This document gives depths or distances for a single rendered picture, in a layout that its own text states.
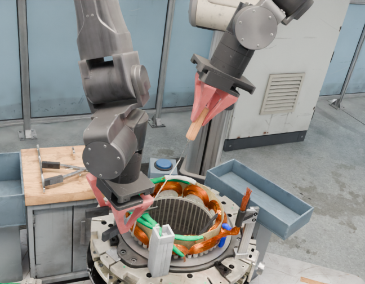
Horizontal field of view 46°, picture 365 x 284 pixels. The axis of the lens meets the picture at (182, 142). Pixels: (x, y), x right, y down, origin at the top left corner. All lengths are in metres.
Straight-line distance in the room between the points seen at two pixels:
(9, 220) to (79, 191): 0.16
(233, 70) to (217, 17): 0.43
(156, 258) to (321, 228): 2.17
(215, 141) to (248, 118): 1.99
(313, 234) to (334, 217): 0.26
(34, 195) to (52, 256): 0.20
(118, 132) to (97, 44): 0.12
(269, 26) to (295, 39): 2.56
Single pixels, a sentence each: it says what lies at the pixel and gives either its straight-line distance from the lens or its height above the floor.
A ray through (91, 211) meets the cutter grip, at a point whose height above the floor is 1.18.
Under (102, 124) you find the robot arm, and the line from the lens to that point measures 0.56.
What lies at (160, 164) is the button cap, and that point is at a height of 1.04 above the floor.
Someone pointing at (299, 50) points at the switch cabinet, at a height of 0.80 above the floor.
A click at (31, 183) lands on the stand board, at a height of 1.07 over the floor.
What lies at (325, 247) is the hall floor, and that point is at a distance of 2.69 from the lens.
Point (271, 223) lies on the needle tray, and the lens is 1.00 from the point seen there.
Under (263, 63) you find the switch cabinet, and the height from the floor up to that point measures 0.71.
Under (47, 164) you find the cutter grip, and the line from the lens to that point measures 1.00.
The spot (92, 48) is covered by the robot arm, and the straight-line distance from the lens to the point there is 0.59.
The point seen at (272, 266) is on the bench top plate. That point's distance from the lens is 1.29.
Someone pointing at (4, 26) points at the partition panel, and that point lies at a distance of 2.93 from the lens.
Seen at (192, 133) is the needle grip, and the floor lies 1.31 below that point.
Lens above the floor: 1.65
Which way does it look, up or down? 30 degrees down
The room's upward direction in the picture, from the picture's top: 9 degrees clockwise
